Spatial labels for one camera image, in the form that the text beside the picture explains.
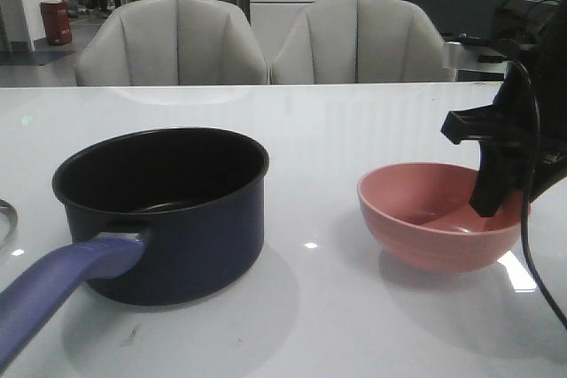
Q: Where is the red bin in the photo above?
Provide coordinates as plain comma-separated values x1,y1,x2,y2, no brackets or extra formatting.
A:
40,1,73,45

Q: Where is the left grey upholstered chair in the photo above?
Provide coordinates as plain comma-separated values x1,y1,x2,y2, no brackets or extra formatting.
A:
74,0,268,87

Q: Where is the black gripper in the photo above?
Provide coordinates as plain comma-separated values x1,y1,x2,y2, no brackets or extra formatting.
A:
441,61,567,217

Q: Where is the glass lid with blue knob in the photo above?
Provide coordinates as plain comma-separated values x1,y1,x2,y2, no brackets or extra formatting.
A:
0,199,19,249

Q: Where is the right grey upholstered chair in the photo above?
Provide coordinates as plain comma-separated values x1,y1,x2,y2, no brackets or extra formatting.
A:
270,0,456,85

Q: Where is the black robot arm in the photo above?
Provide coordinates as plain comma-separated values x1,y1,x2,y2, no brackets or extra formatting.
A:
441,0,566,217

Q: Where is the pink plastic bowl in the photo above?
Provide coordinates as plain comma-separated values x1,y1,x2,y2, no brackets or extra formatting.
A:
357,162,523,273

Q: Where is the grey upholstered chair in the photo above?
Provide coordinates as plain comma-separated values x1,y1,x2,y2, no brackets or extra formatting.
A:
74,0,268,87
270,0,456,85

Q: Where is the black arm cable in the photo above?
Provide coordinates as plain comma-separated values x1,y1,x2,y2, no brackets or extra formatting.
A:
507,60,567,330

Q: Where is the dark blue saucepan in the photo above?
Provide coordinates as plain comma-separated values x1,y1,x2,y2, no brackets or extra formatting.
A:
1,127,269,367

